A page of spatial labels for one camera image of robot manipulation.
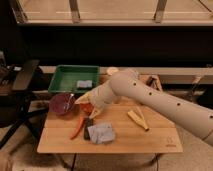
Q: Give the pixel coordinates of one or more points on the green plastic tray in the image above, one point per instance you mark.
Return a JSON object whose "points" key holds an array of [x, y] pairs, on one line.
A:
{"points": [[65, 78]]}

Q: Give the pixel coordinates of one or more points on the purple bowl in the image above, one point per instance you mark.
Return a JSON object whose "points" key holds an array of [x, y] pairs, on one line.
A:
{"points": [[62, 103]]}

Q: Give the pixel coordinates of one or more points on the red bowl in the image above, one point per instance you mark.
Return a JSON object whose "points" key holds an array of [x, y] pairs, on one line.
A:
{"points": [[87, 108]]}

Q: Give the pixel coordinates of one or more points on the black remote control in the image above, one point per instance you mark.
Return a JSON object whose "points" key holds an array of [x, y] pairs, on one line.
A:
{"points": [[88, 122]]}

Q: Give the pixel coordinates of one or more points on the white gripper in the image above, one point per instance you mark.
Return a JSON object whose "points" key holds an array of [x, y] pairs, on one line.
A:
{"points": [[100, 97]]}

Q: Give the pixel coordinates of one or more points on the wooden folding table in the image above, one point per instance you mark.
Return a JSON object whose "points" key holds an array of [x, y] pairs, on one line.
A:
{"points": [[124, 127]]}

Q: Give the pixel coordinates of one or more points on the clear jar with white lid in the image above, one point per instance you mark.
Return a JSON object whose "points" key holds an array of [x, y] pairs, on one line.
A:
{"points": [[111, 70]]}

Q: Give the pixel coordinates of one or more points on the grey blue cloth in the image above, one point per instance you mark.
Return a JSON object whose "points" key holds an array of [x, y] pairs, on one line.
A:
{"points": [[101, 133]]}

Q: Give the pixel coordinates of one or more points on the black chair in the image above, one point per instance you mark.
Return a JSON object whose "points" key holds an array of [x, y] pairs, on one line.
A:
{"points": [[16, 94]]}

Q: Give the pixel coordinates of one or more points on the orange red pepper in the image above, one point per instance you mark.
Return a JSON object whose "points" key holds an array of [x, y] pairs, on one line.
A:
{"points": [[78, 127]]}

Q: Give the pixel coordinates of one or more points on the small blue sponge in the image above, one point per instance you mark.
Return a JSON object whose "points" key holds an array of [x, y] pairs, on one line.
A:
{"points": [[84, 84]]}

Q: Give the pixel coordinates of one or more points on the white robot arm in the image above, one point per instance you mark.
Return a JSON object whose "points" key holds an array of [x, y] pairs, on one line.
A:
{"points": [[196, 119]]}

